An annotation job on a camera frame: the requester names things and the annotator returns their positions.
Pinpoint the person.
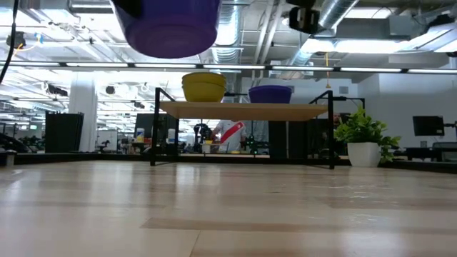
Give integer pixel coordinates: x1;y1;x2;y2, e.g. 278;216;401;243
211;119;248;153

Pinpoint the black cabinet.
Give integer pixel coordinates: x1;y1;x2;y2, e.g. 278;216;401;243
45;111;85;153

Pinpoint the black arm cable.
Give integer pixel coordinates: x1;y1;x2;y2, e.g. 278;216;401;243
0;0;19;86

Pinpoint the silver ventilation duct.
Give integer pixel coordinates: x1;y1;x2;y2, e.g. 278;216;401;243
199;0;244;94
285;0;360;67

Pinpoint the long led light bar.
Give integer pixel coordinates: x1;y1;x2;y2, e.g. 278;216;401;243
0;61;457;74

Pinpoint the green plant white pot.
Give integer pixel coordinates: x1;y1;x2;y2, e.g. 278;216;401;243
333;106;402;168

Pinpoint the wooden shelf black frame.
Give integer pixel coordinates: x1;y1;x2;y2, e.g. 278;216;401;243
149;87;366;171

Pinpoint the white building column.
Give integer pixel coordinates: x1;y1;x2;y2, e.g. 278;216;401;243
68;70;98;153

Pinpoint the black background desk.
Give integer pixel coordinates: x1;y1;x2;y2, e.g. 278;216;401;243
405;141;457;163

